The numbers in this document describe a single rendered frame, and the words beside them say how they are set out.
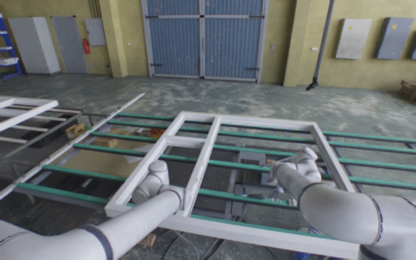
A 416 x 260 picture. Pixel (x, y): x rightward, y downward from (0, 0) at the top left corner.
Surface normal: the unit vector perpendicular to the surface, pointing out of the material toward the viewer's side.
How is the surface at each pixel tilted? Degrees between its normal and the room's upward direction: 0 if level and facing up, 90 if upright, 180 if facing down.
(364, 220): 49
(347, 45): 90
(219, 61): 90
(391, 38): 90
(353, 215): 39
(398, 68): 90
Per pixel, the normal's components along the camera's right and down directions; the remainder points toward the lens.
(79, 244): 0.47, -0.87
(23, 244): 0.11, -0.97
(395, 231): -0.15, 0.08
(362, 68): -0.20, 0.46
